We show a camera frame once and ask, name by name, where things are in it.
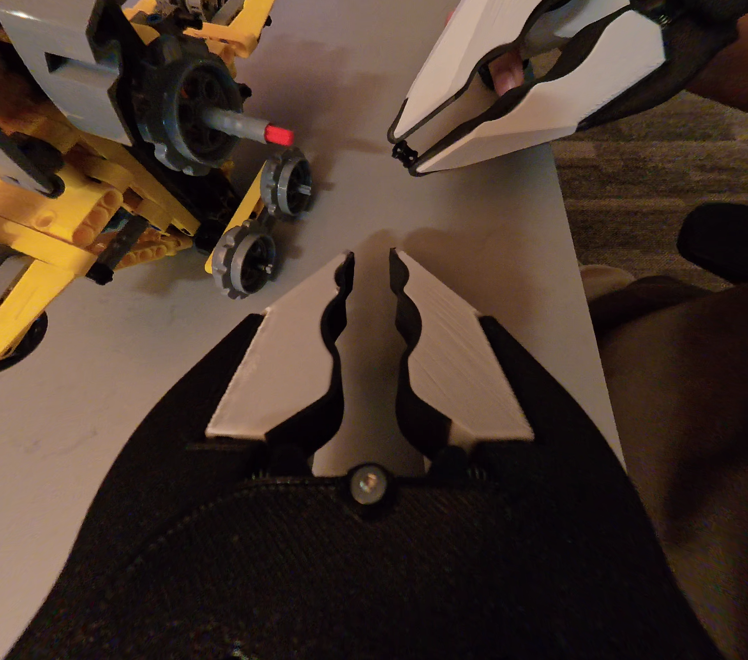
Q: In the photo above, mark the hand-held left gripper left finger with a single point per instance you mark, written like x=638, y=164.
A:
x=274, y=374

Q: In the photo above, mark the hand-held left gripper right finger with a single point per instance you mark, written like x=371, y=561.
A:
x=461, y=379

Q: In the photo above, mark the yellow beam with two wheels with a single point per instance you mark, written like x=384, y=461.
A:
x=286, y=187

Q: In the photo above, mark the small black connector pin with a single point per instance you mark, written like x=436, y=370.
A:
x=402, y=152

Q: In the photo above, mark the yellow toy brick vehicle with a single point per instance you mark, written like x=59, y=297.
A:
x=82, y=29

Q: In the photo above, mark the person's right forearm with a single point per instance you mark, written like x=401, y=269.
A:
x=727, y=79

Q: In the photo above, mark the person's right hand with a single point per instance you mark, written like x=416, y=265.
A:
x=505, y=76

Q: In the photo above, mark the person's shoe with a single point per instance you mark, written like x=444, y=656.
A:
x=605, y=280

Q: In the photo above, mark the black chair base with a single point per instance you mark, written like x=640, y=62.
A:
x=719, y=239

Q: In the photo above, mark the person's leg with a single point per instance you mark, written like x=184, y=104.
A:
x=689, y=409

